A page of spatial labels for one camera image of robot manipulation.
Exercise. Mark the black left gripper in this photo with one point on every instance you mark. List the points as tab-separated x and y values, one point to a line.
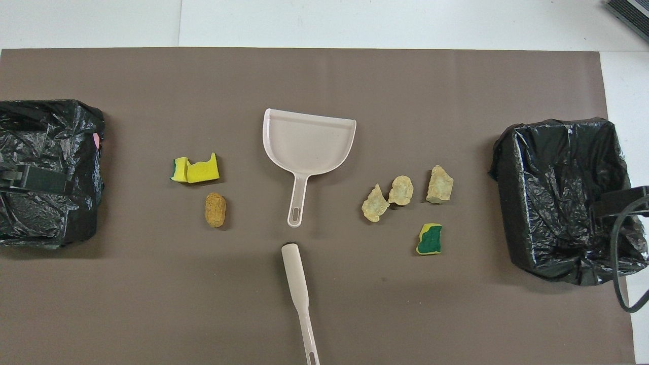
10	175

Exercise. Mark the small yellow green sponge piece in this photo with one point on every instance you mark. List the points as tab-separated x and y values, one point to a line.
178	172

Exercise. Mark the yellow notched sponge piece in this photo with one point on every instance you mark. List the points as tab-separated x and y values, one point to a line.
203	173

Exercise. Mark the brown oval sponge piece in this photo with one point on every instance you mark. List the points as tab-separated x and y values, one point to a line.
215	210

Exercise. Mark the beige hand brush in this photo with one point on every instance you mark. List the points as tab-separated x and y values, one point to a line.
294	274

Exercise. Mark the beige plastic dustpan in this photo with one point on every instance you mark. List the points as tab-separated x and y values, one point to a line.
309	147

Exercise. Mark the black lined bin pink spot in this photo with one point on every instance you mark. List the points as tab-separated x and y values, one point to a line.
45	132

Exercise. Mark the black bag lined bin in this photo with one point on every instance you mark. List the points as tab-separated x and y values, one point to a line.
552	203

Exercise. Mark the beige foam chunk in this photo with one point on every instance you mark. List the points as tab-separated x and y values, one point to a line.
401	190
375	205
439	185

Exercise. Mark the dark grey ribbed device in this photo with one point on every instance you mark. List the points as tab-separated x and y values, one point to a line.
634	12

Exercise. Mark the green topped yellow sponge piece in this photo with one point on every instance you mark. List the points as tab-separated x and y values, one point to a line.
430	243

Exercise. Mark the brown table mat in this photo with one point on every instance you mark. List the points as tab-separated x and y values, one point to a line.
324	76

